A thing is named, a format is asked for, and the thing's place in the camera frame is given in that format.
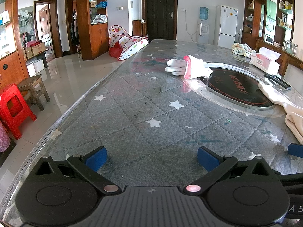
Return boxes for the white water dispenser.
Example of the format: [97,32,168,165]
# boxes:
[196,18,211,44]

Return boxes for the glass jars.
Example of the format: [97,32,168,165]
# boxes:
[283,40,299,54]

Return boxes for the tall wooden shelf cabinet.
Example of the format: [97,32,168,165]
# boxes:
[76,0,109,61]

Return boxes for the white and pink folded garment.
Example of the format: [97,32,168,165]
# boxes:
[165,54,213,80]

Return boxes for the red plastic stool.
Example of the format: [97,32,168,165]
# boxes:
[0,83,37,140]

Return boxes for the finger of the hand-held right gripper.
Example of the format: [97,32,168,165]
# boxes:
[280,173,303,188]
[287,143,303,158]

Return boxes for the wooden wall shelf unit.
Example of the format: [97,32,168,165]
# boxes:
[241,0,303,70]

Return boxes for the floral patterned cloth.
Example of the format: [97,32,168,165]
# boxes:
[231,43,255,58]

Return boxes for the pink and white tissue box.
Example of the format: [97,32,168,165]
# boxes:
[250,47,281,75]

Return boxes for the brown interior door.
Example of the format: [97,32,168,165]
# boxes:
[34,0,62,58]

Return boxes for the pink floral cloth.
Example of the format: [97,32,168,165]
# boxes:
[0,120,11,153]

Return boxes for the cardboard box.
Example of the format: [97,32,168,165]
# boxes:
[25,41,46,59]

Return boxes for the cream garment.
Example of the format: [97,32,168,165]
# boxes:
[258,82,303,145]

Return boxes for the wooden display cabinet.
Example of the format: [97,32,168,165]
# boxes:
[0,0,26,90]

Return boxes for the round black induction cooktop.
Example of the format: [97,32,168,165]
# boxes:
[181,63,283,114]

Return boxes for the wooden stool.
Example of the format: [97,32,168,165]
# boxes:
[18,74,51,111]

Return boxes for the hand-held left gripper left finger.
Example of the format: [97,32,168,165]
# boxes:
[35,146,122,195]

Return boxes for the white refrigerator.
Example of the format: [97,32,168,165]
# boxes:
[216,5,238,49]

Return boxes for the white plastic bag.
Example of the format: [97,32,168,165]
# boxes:
[91,14,107,25]

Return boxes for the dark entrance door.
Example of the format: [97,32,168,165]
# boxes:
[142,0,178,40]

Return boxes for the blue water bottle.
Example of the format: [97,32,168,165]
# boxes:
[199,7,210,20]

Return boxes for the polka dot play tent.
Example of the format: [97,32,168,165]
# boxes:
[108,25,149,61]

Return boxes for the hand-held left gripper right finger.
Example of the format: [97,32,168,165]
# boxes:
[183,146,281,195]

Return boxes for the hanging coats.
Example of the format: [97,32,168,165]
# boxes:
[70,8,80,46]

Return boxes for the small wooden side cabinet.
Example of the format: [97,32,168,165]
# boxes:
[132,20,147,38]

